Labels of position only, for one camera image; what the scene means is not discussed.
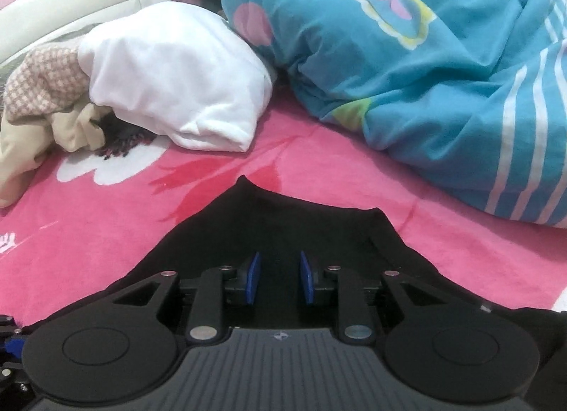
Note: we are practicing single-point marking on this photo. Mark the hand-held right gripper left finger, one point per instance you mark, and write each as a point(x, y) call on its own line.
point(253, 278)

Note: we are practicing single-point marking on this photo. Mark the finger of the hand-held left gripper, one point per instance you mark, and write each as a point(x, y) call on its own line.
point(11, 349)

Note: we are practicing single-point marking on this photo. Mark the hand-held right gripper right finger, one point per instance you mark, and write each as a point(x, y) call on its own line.
point(306, 280)

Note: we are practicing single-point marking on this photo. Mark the black sweatshirt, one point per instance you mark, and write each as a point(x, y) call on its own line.
point(283, 225)

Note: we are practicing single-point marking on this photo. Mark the pink floral blanket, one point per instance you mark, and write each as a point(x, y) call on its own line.
point(133, 216)

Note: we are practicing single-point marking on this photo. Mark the beige garment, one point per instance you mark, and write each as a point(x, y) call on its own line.
point(17, 158)

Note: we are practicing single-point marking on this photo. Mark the white garment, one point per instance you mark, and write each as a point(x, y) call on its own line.
point(177, 74)

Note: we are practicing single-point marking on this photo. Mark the blue and pink quilt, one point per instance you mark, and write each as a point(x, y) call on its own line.
point(398, 83)

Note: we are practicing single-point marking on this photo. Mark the pink checked garment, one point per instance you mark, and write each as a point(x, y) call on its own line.
point(40, 79)

